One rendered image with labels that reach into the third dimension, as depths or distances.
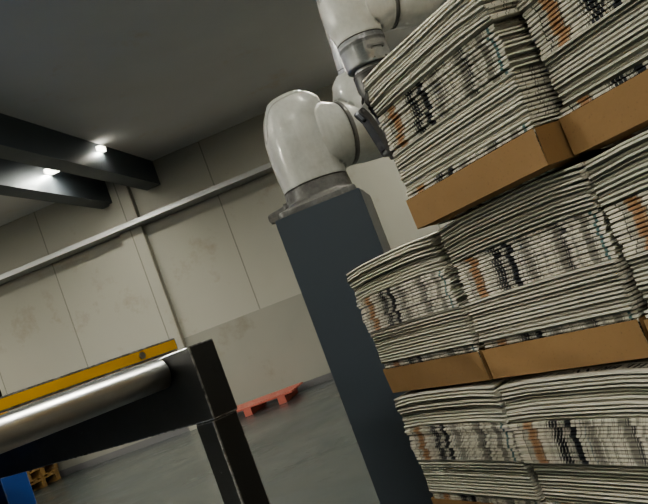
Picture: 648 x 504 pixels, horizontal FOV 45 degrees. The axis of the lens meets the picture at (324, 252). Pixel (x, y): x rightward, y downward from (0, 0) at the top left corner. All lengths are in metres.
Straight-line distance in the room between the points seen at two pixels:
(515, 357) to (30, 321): 9.97
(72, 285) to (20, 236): 0.97
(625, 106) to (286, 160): 1.03
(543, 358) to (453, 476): 0.36
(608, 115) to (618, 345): 0.25
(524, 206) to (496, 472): 0.43
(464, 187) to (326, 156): 0.78
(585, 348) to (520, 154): 0.24
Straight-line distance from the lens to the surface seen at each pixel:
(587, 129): 0.86
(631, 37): 0.82
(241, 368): 9.71
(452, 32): 0.95
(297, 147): 1.72
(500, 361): 1.08
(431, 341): 1.19
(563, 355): 0.98
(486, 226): 1.01
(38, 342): 10.78
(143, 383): 1.25
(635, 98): 0.82
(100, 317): 10.34
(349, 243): 1.66
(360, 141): 1.78
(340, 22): 1.45
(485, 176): 0.95
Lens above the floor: 0.77
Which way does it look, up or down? 4 degrees up
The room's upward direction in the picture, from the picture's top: 21 degrees counter-clockwise
